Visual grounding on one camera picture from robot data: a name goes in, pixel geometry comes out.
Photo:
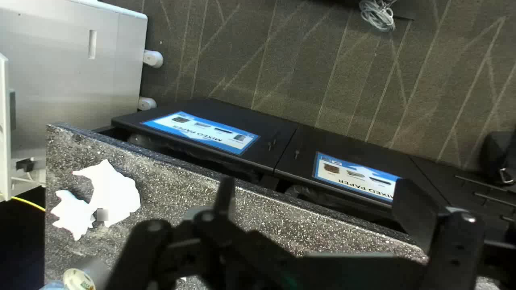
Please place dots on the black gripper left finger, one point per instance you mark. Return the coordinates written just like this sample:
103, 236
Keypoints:
157, 253

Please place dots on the black bin door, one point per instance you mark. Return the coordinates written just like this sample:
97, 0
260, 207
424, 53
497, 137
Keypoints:
274, 134
297, 161

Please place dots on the left black bin door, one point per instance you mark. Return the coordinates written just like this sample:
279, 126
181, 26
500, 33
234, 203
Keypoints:
274, 134

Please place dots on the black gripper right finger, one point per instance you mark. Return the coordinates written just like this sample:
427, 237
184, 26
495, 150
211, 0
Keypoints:
452, 239

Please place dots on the right black bin door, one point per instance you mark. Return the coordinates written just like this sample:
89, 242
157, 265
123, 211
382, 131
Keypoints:
297, 161

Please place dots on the left blue mixed paper sign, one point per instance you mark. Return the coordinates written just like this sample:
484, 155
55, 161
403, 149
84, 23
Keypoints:
203, 131

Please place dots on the white paper ball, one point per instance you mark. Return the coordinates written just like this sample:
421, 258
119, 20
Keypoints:
113, 192

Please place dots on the large white office printer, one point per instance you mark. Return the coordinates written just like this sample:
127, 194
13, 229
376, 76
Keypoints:
76, 62

